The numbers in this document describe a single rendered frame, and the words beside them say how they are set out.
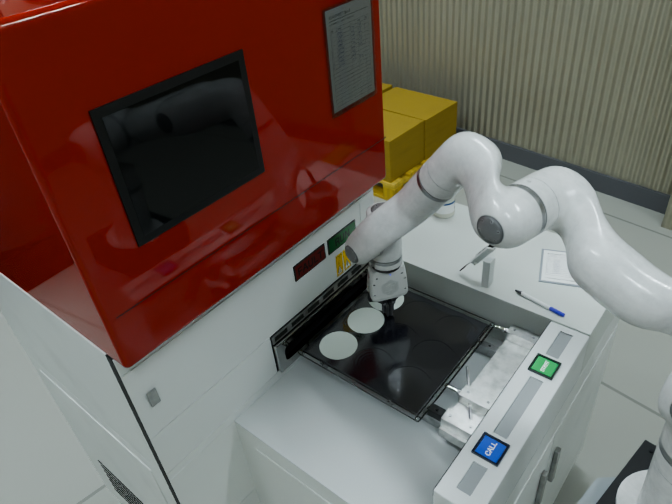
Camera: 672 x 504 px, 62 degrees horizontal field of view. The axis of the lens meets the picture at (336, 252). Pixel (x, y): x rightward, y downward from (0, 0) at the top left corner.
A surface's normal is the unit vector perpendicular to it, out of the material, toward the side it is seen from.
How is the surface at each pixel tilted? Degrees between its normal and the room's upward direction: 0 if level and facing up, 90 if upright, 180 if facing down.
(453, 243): 0
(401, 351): 0
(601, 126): 90
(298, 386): 0
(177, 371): 90
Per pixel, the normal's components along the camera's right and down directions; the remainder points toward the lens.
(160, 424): 0.77, 0.33
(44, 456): -0.09, -0.80
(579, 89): -0.74, 0.45
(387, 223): -0.25, 0.03
